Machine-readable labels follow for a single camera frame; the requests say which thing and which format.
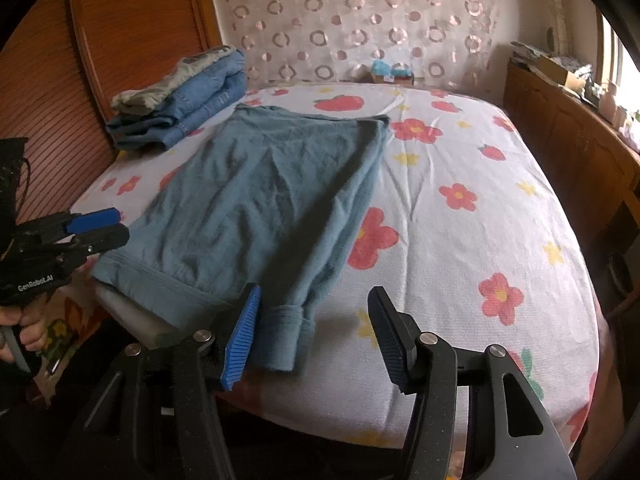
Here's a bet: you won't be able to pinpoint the folded grey-green garment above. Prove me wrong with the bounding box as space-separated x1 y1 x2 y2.
111 46 241 113

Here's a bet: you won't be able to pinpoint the beige floral bed sheet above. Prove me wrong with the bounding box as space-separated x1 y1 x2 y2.
35 280 113 401

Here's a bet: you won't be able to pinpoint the black speckled cloth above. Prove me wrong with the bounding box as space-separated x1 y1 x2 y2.
0 137 29 226

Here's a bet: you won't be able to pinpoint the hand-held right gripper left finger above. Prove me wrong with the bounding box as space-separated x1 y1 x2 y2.
65 284 262 480

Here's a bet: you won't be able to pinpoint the folded blue jeans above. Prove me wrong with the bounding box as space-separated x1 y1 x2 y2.
105 52 248 152

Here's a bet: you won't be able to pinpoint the wooden wardrobe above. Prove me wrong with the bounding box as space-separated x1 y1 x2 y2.
0 0 223 241

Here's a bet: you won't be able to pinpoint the small box with blue cloth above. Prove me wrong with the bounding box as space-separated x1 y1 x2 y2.
370 60 416 86

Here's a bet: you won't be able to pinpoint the circle patterned curtain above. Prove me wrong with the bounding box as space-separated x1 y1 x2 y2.
205 0 503 95

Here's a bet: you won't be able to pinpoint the person's left hand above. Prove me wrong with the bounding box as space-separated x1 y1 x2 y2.
0 292 51 363

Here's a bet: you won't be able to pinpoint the white strawberry flower cloth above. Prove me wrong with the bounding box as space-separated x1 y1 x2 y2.
70 82 601 448

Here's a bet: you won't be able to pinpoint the teal pants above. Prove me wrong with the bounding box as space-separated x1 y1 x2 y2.
91 104 392 373

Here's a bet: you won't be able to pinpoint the wooden cabinet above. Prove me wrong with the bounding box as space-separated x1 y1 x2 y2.
502 57 640 321

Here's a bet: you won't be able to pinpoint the window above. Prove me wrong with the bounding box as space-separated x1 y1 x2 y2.
600 15 640 126

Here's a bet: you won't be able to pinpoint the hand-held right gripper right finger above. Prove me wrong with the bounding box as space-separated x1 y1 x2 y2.
367 286 576 480

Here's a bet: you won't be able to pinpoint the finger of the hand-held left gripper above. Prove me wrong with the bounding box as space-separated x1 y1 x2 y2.
75 224 130 257
65 208 122 235

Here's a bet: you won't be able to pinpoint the cardboard box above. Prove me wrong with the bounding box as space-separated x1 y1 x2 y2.
537 55 586 93

